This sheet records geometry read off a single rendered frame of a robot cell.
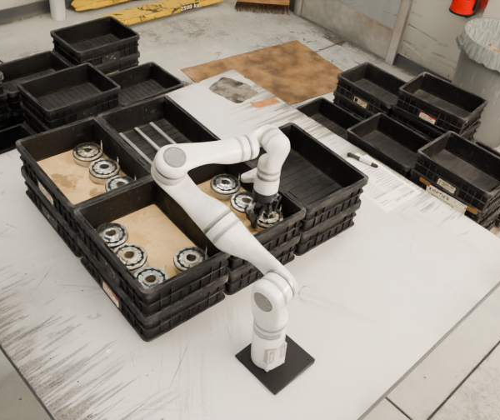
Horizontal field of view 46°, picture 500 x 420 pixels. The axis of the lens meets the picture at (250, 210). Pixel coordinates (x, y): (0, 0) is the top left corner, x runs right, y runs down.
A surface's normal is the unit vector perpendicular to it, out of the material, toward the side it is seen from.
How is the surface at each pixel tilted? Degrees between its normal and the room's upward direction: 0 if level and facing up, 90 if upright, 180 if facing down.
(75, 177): 0
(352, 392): 0
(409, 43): 90
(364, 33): 90
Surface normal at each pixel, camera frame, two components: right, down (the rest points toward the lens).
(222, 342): 0.11, -0.74
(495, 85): -0.40, 0.64
